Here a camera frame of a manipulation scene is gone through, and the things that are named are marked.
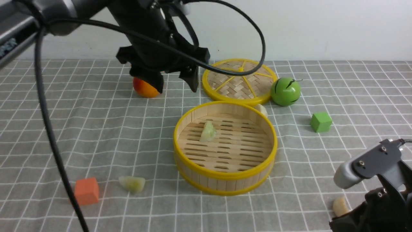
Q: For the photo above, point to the green foam cube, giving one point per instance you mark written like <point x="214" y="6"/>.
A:
<point x="321" y="122"/>

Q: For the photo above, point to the yellow rimmed bamboo steamer tray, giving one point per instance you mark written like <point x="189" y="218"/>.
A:
<point x="240" y="157"/>

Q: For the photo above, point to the white dumpling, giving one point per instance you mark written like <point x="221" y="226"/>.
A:
<point x="261" y="109"/>

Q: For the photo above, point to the pale green dumpling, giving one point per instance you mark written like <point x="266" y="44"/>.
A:
<point x="208" y="133"/>

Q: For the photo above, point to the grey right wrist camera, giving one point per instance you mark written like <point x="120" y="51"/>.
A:
<point x="382" y="159"/>

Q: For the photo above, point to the orange toy pear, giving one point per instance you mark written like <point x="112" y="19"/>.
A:
<point x="144" y="89"/>

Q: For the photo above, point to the grey checked tablecloth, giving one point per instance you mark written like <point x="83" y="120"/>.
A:
<point x="104" y="130"/>

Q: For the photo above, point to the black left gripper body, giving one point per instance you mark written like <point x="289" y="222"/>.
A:
<point x="145" y="56"/>

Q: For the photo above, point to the green translucent dumpling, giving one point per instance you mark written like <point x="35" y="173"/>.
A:
<point x="132" y="184"/>

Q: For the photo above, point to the orange foam cube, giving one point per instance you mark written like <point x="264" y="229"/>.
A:
<point x="87" y="191"/>

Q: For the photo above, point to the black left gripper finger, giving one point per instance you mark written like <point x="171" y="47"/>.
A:
<point x="153" y="78"/>
<point x="190" y="75"/>

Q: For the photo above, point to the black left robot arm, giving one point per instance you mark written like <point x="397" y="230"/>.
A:
<point x="21" y="19"/>

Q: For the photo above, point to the beige dumpling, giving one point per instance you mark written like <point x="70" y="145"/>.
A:
<point x="340" y="206"/>

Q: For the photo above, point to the green toy watermelon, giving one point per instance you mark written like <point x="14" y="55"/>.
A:
<point x="285" y="91"/>

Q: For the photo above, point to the woven bamboo steamer lid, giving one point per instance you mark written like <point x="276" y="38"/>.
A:
<point x="250" y="89"/>

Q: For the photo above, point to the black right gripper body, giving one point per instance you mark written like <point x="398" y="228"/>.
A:
<point x="385" y="209"/>

